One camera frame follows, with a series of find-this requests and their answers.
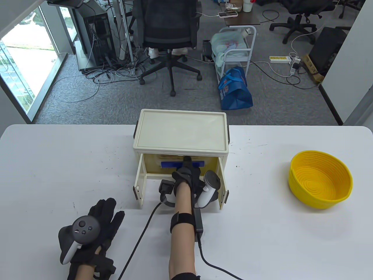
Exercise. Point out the person's left hand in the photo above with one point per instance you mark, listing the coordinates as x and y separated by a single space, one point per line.
106 215

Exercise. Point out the person's right hand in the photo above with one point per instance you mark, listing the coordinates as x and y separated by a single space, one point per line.
186 172

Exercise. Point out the clear plastic box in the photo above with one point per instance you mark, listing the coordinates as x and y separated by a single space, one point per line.
170 164

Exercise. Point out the cream plastic cabinet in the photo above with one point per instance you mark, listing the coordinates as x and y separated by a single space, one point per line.
180 131

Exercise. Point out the yellow ribbed bowl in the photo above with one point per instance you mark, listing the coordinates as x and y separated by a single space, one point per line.
320 175

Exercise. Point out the person's right forearm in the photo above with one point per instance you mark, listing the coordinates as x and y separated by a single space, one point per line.
182 242

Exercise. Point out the person's left forearm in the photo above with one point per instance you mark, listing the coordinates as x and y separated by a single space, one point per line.
83 271

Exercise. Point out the black forearm pack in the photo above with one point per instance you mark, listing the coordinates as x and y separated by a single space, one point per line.
198 220

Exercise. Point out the black floor box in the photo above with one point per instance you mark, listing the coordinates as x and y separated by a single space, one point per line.
207 49

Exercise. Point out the cardboard box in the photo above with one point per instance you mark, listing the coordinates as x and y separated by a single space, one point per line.
311 68

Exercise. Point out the grey handheld controller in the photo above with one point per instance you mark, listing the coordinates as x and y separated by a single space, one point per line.
209 186
84 227

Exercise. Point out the blue shopping bag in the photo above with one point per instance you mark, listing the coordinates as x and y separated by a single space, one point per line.
236 93

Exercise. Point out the white rolling cart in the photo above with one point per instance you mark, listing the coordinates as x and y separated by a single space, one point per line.
237 54

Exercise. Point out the white plastic bag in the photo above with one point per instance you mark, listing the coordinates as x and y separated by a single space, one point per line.
225 40

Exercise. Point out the yellow white power strip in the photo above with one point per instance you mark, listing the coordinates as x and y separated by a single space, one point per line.
279 59

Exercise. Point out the black mesh office chair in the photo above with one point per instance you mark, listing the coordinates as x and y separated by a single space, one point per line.
166 23

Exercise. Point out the white power adapter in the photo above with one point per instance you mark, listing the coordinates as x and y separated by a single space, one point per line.
294 67

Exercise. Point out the white desk leg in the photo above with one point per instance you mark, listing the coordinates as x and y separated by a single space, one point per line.
122 35

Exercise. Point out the black computer tower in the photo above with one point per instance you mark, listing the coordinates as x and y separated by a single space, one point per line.
99 35

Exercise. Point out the pink smartphone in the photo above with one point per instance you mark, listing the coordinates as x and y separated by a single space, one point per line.
228 14

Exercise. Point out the brown side table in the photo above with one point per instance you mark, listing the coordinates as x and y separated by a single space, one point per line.
247 19

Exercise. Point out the snack packet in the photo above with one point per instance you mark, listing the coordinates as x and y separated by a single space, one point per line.
233 6

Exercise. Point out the white paper cup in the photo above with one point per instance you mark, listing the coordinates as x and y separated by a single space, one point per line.
247 7

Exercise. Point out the glass window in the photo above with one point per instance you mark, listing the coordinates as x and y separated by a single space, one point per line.
26 52

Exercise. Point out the black equipment case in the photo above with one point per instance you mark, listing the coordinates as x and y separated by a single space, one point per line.
329 49

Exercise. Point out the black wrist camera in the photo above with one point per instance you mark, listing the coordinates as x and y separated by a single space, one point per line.
166 188
105 267

